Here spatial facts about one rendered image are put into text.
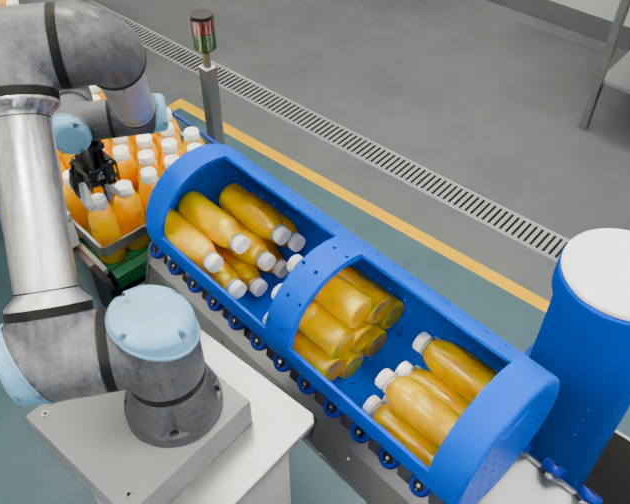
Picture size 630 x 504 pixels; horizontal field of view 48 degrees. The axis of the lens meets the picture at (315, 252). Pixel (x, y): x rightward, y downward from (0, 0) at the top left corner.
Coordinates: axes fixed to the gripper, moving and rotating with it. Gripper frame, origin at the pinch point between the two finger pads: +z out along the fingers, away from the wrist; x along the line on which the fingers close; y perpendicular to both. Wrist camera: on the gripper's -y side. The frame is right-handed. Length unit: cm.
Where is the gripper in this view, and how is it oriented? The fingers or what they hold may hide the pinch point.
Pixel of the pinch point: (98, 200)
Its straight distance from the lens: 172.6
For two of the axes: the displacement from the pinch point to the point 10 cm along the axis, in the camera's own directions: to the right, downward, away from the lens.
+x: 7.2, -4.9, 4.8
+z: 0.0, 7.0, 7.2
